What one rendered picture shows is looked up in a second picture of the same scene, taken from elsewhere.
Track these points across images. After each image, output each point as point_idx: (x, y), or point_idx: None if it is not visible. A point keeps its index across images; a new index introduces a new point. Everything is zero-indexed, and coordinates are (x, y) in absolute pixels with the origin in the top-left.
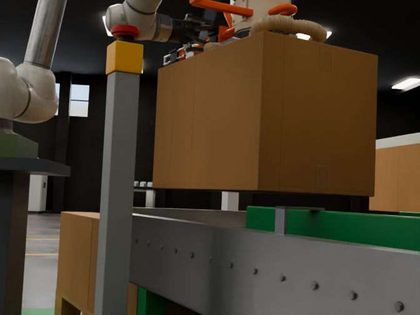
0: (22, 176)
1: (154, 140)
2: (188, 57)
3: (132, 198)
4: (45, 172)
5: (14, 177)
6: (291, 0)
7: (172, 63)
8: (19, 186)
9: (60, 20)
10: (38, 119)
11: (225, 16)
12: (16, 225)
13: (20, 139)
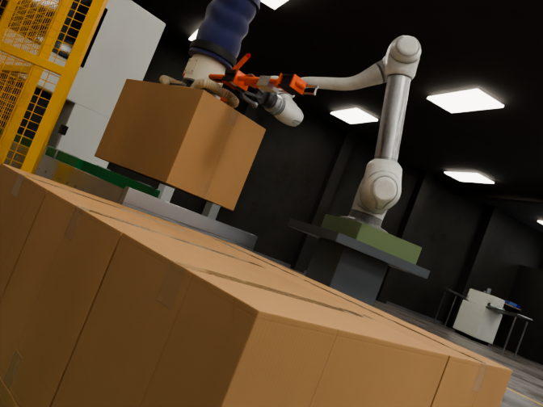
0: (330, 245)
1: (246, 178)
2: (273, 92)
3: (204, 207)
4: (300, 230)
5: (318, 241)
6: (193, 51)
7: (297, 94)
8: (324, 250)
9: (381, 116)
10: (365, 203)
11: (241, 66)
12: (313, 277)
13: (328, 217)
